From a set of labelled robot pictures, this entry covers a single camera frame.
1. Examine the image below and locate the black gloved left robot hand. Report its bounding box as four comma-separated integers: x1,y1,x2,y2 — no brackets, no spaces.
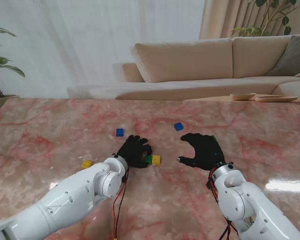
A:
116,134,154,170

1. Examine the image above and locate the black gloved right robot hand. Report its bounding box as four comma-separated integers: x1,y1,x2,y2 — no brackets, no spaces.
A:
176,132,226,172

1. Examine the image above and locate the wooden bowl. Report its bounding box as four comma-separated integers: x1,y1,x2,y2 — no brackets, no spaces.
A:
229,92,257,101

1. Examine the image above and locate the flat wooden tray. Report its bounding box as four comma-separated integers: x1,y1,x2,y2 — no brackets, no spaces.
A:
254,95,299,103

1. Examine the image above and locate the beige sofa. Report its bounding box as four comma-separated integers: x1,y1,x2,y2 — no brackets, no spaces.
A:
67,33,300,101

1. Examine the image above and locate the sheer white curtain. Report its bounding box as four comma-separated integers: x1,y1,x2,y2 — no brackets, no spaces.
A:
0,0,206,100

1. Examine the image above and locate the grey sofa cushion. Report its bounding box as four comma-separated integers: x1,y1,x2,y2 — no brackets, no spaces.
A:
266,35,300,77

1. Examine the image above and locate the tall leafy branch plant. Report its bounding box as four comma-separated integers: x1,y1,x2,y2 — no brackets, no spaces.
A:
231,0,300,38

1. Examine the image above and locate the beige curtain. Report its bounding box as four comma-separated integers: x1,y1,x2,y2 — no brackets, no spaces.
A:
198,0,300,40

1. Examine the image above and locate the pale plant pot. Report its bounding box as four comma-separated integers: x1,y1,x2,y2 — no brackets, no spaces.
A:
0,94,20,116

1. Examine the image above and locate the large-leaf green houseplant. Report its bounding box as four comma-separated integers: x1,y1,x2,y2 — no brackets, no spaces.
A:
0,23,26,99

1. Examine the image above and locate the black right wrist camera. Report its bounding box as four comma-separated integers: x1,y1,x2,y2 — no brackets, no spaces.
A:
206,178,216,193

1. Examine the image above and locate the red wire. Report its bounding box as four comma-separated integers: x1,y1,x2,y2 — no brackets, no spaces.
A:
208,168,235,240
112,172,130,240

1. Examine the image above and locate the black wire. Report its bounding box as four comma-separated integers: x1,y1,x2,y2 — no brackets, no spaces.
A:
116,179,128,237
214,217,238,240

